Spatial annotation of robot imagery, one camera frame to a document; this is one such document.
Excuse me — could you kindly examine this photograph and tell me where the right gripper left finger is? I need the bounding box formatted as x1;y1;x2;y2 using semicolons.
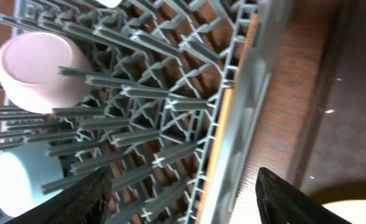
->
6;167;112;224

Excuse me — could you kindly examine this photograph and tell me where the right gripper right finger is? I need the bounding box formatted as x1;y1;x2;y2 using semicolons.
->
255;167;350;224

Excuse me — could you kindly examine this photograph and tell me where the light blue saucer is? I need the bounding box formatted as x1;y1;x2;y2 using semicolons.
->
0;142;64;217

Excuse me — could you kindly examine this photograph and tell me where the yellow plate with leftovers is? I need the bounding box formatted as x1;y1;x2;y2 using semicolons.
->
322;200;366;224

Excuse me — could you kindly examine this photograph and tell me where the pink bowl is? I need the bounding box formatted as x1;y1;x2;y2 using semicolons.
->
0;32;93;114

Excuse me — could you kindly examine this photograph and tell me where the grey plastic dishwasher rack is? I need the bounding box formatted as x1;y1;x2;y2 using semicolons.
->
0;0;293;223

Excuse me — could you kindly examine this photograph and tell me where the dark brown serving tray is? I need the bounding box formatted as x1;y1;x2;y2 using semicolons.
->
287;0;366;203

